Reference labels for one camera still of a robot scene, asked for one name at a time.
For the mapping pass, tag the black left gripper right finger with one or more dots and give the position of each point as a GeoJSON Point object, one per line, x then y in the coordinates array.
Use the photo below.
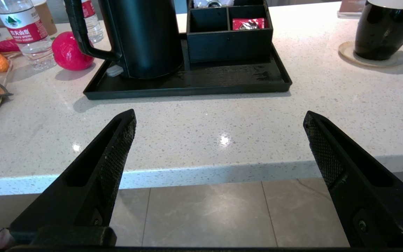
{"type": "Point", "coordinates": [362, 189]}

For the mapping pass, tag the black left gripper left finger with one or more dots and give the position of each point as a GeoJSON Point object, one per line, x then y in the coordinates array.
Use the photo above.
{"type": "Point", "coordinates": [93, 182]}

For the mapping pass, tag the black electric kettle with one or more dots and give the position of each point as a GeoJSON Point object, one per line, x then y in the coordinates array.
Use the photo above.
{"type": "Point", "coordinates": [145, 38]}

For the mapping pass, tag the red sachet packet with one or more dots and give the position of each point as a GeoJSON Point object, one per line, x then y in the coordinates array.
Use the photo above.
{"type": "Point", "coordinates": [248, 23]}

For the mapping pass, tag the round translucent coaster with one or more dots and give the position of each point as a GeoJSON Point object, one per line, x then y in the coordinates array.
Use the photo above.
{"type": "Point", "coordinates": [373, 63]}

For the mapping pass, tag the red round disc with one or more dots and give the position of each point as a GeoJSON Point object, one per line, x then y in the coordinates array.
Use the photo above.
{"type": "Point", "coordinates": [70, 52]}

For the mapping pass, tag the black serving tray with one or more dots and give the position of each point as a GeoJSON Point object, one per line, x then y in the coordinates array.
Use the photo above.
{"type": "Point", "coordinates": [194, 82]}

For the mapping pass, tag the clear water bottle red cap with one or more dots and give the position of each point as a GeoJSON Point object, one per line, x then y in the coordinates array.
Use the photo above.
{"type": "Point", "coordinates": [93, 24]}
{"type": "Point", "coordinates": [26, 35]}

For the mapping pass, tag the black mug white inside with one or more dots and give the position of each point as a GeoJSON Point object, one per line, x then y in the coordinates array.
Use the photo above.
{"type": "Point", "coordinates": [383, 31]}

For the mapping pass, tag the beige paper cup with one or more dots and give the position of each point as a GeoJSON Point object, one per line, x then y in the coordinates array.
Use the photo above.
{"type": "Point", "coordinates": [47, 17]}

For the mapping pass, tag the black compartment organizer box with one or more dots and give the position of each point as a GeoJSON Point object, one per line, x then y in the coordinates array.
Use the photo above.
{"type": "Point", "coordinates": [229, 43]}

